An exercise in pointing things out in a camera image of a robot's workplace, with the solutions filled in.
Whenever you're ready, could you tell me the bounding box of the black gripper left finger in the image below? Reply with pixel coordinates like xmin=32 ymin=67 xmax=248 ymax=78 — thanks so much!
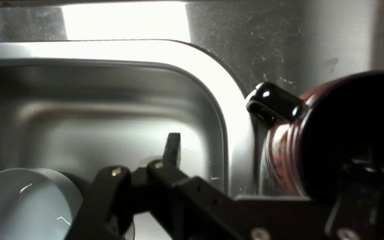
xmin=66 ymin=131 xmax=250 ymax=240

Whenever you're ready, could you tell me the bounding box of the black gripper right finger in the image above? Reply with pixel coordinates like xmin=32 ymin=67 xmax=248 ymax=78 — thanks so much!
xmin=326 ymin=158 xmax=384 ymax=240

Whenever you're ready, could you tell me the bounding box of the brown ceramic mug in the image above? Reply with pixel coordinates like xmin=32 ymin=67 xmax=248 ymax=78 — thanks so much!
xmin=244 ymin=70 xmax=384 ymax=202

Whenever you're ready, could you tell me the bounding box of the stainless steel sink basin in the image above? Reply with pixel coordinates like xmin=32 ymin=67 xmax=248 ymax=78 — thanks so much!
xmin=0 ymin=38 xmax=259 ymax=240

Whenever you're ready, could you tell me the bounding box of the stainless steel counter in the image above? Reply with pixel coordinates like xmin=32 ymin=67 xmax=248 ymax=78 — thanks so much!
xmin=0 ymin=0 xmax=384 ymax=197

